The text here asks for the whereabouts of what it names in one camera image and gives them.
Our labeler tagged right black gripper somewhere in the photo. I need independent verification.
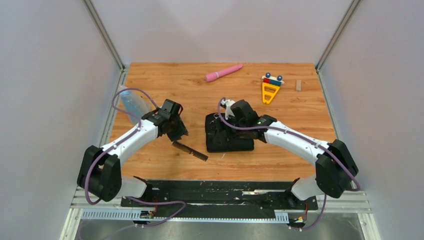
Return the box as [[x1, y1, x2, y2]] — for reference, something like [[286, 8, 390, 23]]
[[213, 114, 247, 146]]

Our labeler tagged black barber comb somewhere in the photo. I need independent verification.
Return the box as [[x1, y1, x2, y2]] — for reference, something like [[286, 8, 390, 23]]
[[172, 141, 209, 162]]

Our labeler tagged black zip tool case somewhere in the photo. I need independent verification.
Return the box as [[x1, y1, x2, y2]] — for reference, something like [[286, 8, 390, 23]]
[[204, 112, 254, 153]]

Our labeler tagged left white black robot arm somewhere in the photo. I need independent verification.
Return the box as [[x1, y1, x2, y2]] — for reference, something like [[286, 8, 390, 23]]
[[77, 99, 188, 207]]

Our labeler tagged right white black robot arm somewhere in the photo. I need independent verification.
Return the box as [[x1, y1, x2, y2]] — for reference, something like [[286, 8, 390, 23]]
[[217, 97, 361, 209]]

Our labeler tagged colourful toy block bar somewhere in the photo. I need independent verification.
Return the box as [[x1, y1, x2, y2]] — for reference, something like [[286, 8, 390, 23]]
[[262, 72, 285, 87]]

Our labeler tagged pink cylindrical wand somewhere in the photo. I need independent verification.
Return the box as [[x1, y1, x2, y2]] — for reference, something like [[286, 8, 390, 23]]
[[205, 64, 243, 82]]

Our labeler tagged small wooden block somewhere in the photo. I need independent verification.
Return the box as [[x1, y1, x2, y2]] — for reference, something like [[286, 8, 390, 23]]
[[295, 79, 302, 92]]

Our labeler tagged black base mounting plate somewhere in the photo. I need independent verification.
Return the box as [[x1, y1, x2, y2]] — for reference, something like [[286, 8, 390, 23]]
[[141, 180, 318, 219]]

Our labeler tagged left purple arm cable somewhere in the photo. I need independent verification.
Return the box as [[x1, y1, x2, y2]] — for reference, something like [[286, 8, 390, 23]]
[[84, 87, 187, 240]]

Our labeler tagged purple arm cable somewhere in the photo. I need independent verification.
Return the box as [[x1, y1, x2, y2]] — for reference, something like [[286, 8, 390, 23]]
[[84, 87, 187, 240], [217, 97, 361, 232]]

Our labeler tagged yellow triangular toy frame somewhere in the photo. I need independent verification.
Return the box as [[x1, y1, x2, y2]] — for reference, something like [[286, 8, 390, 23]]
[[261, 82, 281, 104]]

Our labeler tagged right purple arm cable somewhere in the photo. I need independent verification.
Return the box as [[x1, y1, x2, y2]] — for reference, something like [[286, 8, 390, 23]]
[[217, 97, 361, 232]]

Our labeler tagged aluminium front rail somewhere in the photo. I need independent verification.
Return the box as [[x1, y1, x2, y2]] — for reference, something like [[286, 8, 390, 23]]
[[60, 187, 381, 240]]

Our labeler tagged left aluminium corner post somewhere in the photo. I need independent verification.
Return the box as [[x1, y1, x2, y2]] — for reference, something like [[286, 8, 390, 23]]
[[82, 0, 127, 72]]

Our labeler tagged aluminium corner post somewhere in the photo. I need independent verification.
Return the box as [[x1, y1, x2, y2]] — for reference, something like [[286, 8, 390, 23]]
[[82, 0, 127, 72], [315, 0, 362, 73]]

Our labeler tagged right aluminium corner post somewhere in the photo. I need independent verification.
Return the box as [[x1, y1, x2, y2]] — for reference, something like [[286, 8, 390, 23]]
[[315, 0, 362, 73]]

